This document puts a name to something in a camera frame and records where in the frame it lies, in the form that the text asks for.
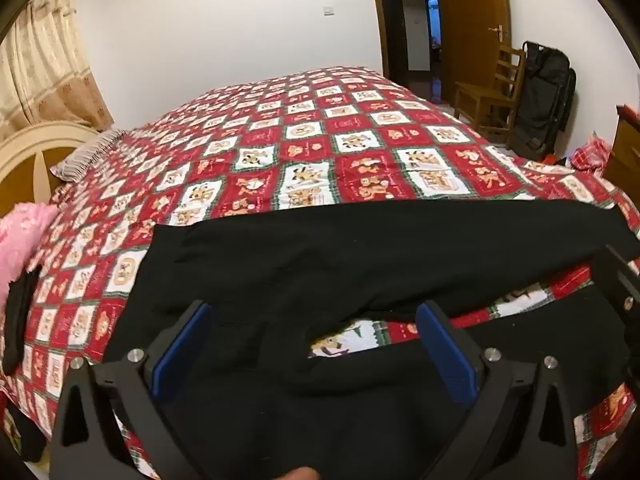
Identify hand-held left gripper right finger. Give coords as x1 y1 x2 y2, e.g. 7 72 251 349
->
415 300 583 480

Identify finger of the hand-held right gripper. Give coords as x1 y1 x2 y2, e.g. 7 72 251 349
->
591 244 640 313

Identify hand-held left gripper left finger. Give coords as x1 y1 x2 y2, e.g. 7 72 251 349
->
50 300 216 480

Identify black pants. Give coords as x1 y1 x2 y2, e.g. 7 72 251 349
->
102 199 640 480

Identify red printed bag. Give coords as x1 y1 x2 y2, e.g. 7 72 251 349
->
570 131 613 176

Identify wooden cabinet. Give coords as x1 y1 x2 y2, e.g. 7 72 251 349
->
602 105 640 196

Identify small black cloth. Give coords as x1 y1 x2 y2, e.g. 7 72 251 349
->
2 270 41 376

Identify black bag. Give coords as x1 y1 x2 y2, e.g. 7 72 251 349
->
512 40 577 156

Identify pink plush blanket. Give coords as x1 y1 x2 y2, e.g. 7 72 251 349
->
0 202 61 306

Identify striped pillow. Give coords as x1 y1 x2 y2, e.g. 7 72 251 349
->
50 127 128 183

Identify wooden chair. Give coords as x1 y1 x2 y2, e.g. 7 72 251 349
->
454 42 528 146

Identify cream wooden bed headboard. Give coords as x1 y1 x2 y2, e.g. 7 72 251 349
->
0 121 103 218

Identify red printed blanket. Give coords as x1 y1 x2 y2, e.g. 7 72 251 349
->
0 65 632 480

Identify wooden door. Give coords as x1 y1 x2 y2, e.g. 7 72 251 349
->
431 0 513 111

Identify beige patterned curtain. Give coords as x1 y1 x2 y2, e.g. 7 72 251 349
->
0 0 115 143

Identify wooden door frame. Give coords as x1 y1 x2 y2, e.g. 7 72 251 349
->
367 0 443 83

